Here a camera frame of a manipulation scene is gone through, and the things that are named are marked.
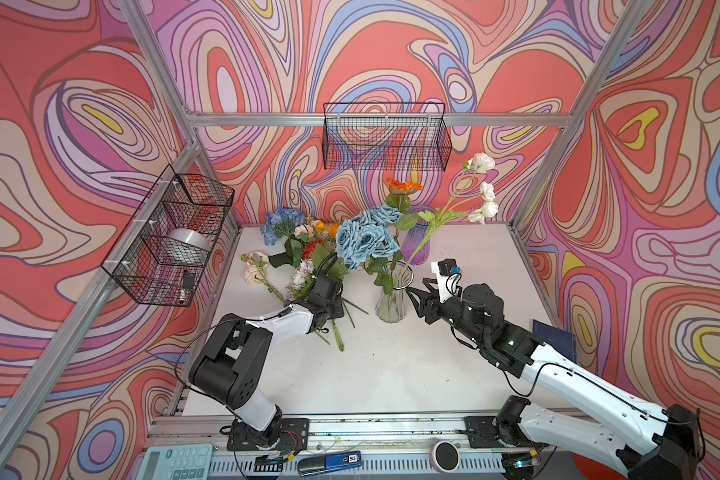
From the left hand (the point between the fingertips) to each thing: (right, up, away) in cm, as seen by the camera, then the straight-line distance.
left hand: (339, 302), depth 95 cm
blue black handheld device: (-4, -31, -30) cm, 43 cm away
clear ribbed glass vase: (+16, -1, -7) cm, 17 cm away
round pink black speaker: (+26, -30, -28) cm, 49 cm away
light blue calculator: (-36, -33, -26) cm, 55 cm away
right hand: (+21, +7, -22) cm, 31 cm away
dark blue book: (+68, -10, -6) cm, 69 cm away
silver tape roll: (-34, +18, -24) cm, 46 cm away
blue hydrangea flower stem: (-23, +27, +13) cm, 38 cm away
